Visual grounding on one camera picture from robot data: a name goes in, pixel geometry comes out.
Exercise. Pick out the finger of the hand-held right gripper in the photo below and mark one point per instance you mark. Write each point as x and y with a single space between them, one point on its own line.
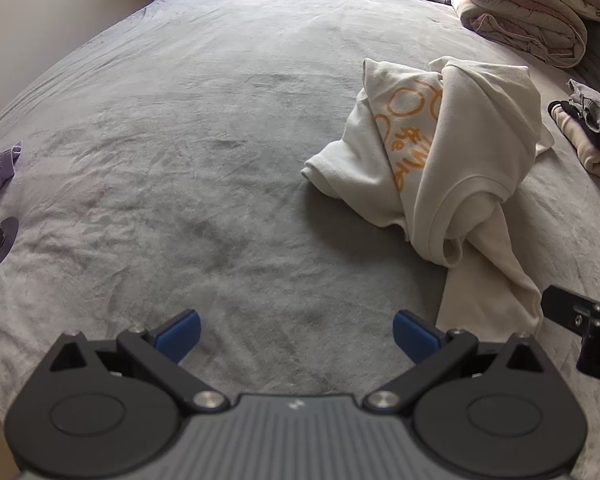
562 305

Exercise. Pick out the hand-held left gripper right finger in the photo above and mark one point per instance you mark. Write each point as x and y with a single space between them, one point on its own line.
415 335

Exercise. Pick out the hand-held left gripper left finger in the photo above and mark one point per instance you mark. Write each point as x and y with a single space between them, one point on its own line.
180 332

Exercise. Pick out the cream printed hoodie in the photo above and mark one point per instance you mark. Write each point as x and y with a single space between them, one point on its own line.
460 160

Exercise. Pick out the folded beige garment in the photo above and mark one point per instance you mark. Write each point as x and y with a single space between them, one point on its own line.
590 155

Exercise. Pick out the grey bed blanket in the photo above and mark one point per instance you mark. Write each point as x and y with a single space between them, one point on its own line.
180 135

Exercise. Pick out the purple cloth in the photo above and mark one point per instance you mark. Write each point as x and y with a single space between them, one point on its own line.
5 165

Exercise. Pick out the folded pink beige quilt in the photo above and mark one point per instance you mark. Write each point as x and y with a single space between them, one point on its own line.
520 25

